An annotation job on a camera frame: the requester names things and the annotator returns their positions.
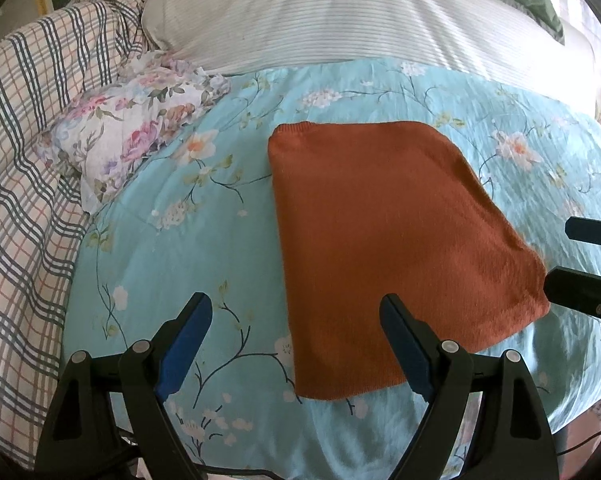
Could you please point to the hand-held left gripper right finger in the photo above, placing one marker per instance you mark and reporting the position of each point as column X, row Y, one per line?
column 405, row 350

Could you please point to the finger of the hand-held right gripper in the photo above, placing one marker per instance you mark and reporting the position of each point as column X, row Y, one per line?
column 590, row 231
column 580, row 290

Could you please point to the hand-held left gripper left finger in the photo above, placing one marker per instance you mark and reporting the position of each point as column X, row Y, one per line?
column 185, row 345

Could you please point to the orange knit sweater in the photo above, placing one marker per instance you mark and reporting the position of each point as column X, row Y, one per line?
column 380, row 220

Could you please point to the light blue floral bedsheet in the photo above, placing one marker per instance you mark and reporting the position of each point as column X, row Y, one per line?
column 190, row 220

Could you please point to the floral print pillow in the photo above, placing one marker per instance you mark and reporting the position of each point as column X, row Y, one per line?
column 130, row 115

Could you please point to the plaid blanket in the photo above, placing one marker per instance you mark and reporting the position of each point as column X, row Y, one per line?
column 25, row 160

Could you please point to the white striped pillow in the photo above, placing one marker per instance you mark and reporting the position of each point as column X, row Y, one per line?
column 330, row 15

